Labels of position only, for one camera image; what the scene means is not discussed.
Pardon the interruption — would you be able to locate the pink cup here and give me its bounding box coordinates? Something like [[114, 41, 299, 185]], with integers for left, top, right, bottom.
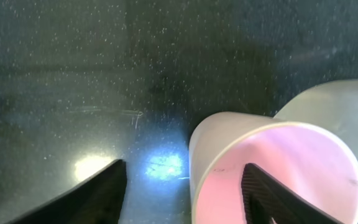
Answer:
[[188, 111, 358, 224]]

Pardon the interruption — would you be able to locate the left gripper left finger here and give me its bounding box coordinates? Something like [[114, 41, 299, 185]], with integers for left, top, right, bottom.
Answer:
[[7, 158, 127, 224]]

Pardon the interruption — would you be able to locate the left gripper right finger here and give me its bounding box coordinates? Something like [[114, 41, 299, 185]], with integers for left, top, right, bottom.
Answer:
[[241, 163, 344, 224]]

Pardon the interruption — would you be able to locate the steel sink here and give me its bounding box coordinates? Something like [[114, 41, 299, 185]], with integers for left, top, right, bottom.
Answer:
[[273, 78, 358, 224]]

